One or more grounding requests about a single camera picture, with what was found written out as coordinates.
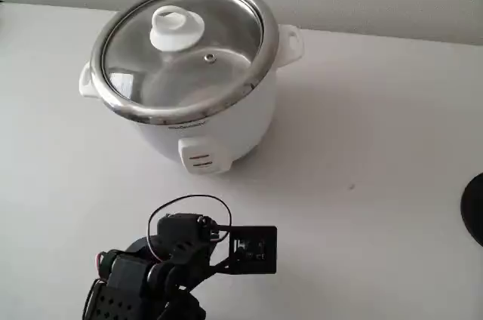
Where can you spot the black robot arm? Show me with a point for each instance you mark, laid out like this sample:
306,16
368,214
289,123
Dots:
128,278

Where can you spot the black camera board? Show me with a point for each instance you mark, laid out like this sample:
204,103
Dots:
260,248

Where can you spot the white rice cooker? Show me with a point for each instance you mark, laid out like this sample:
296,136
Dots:
241,124

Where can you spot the black round object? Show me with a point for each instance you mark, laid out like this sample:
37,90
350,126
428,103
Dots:
473,210

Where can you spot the glass lid with white knob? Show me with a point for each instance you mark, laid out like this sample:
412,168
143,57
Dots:
177,29

